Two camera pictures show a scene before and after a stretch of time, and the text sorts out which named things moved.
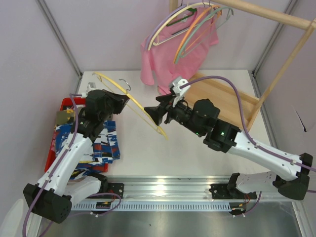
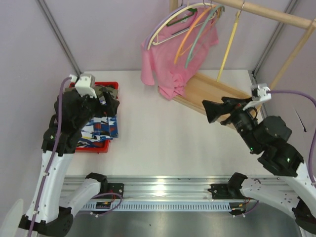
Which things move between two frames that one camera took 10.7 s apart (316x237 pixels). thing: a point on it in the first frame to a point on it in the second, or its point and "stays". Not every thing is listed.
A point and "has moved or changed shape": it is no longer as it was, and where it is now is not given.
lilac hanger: x=159 y=21 stays
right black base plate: x=221 y=191 stays
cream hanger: x=117 y=83 to x=229 y=42
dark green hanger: x=193 y=10 stays
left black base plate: x=117 y=188 stays
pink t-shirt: x=178 y=49 stays
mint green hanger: x=197 y=27 has moved or changed shape
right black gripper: x=167 y=111 to x=232 y=110
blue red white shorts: x=105 y=149 has moved or changed shape
